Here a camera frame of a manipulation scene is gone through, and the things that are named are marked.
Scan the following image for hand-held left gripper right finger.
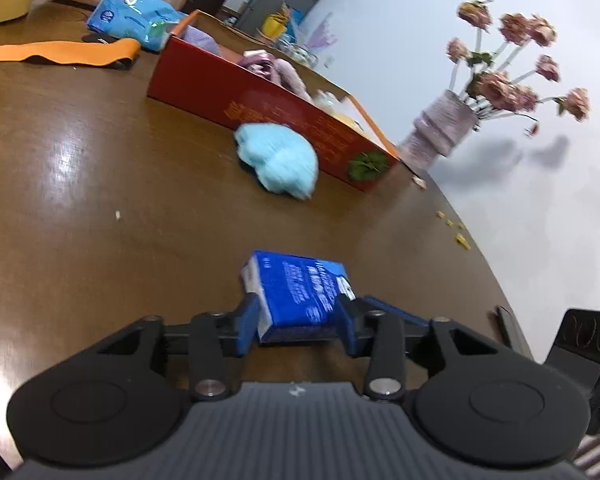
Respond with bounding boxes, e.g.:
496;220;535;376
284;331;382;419
334;294;516;402

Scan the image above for purple dried flowers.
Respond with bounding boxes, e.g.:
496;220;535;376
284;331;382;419
306;11;342;52

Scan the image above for pale purple plush item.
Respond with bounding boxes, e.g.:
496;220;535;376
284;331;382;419
271;57;314;102

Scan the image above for yellow container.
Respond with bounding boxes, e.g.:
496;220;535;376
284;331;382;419
261;10;292;39

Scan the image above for blue tissue pack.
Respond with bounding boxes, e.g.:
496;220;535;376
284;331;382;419
239;250;351;345

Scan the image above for blue wet wipes pack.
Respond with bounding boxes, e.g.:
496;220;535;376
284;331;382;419
85;0;189;54

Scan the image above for orange leather strap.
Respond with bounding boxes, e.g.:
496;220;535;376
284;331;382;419
0;38;141;69

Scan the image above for pale purple textured vase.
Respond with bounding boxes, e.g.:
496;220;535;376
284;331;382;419
397;89;480;171

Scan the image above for light blue fluffy ball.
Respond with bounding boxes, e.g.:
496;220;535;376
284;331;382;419
233;122;320;202

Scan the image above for yellow crumbs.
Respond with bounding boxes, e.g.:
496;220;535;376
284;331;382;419
434;209;472;252

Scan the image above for dried pink roses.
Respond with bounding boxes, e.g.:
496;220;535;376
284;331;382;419
446;0;592;134

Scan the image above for red cardboard box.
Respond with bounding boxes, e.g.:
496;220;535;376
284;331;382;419
146;9;401;194

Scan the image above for purple fuzzy cloth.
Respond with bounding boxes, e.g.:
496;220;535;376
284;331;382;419
182;26;222;57

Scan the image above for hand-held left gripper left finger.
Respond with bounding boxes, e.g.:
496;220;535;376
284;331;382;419
92;291;262;402

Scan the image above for wire desk organizer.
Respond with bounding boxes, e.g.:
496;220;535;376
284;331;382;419
275;35;321;68

